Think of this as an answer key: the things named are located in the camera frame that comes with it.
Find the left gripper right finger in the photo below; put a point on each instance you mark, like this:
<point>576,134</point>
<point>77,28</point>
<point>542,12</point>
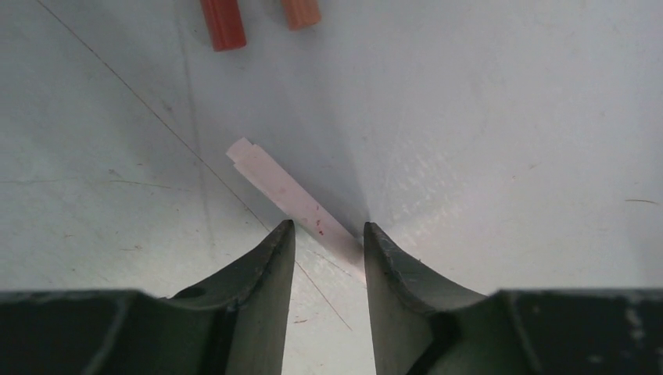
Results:
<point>424,323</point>

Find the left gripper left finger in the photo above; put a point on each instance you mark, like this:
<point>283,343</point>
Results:
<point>232,322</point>

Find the white pink marker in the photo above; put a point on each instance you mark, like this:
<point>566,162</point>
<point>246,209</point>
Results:
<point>265,174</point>

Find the light brown marker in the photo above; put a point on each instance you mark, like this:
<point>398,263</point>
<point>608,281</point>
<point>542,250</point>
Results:
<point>301,13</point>

